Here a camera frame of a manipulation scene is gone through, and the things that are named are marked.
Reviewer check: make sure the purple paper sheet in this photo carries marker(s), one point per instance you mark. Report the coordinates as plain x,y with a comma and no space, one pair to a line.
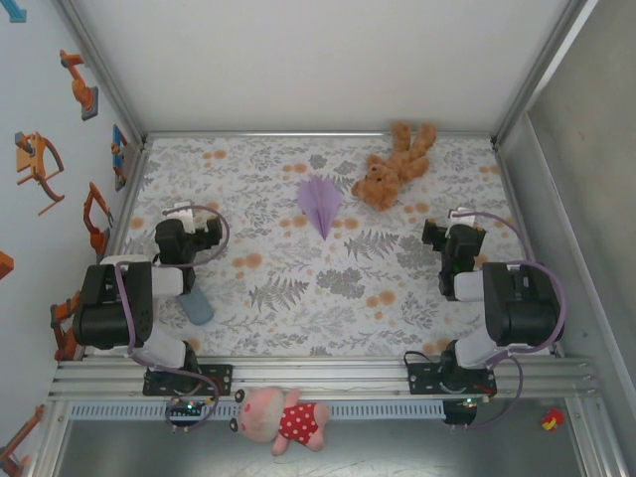
320,204

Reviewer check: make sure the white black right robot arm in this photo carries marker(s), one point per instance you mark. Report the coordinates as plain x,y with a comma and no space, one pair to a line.
469,285

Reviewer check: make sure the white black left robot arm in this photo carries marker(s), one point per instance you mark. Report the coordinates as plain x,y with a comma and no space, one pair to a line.
166,280

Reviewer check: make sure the blue-grey fabric case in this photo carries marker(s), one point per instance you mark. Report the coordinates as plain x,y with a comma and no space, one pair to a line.
199,308

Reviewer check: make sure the brown teddy bear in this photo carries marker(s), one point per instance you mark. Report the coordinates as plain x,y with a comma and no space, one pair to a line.
382,186

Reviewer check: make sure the blue orange machine sticker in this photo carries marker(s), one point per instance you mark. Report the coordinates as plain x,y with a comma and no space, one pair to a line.
119,159

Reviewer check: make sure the floral printed tablecloth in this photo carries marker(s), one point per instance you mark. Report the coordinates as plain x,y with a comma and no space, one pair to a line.
278,323

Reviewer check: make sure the orange grey gripper sticker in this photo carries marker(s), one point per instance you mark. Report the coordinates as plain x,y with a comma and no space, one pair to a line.
35,164

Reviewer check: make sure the orange block sticker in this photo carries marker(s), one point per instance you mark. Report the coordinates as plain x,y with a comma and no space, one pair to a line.
5,266

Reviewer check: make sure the black controller board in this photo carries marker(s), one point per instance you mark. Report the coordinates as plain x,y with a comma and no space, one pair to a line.
191,411
457,413

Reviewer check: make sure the small red yellow toy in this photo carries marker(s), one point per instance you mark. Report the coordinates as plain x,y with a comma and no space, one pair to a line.
550,420

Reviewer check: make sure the pink pig plush toy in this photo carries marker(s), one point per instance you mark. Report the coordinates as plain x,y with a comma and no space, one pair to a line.
298,420

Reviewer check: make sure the aluminium side rail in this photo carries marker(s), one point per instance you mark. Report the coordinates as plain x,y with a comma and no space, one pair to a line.
126,204
513,199

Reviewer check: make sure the aluminium back rail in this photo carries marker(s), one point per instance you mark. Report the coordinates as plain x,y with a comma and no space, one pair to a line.
298,134

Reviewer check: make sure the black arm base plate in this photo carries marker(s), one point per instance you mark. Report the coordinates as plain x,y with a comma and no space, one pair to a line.
218,377
422,377

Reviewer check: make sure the aluminium frame post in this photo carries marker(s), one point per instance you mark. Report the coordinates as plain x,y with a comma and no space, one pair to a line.
537,74
52,437
591,437
105,74

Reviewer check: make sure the aluminium front rail beam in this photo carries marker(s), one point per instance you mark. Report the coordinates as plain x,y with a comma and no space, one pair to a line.
323,372

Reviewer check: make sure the blue wall sticker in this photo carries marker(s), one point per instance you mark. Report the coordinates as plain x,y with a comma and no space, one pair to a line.
15,11

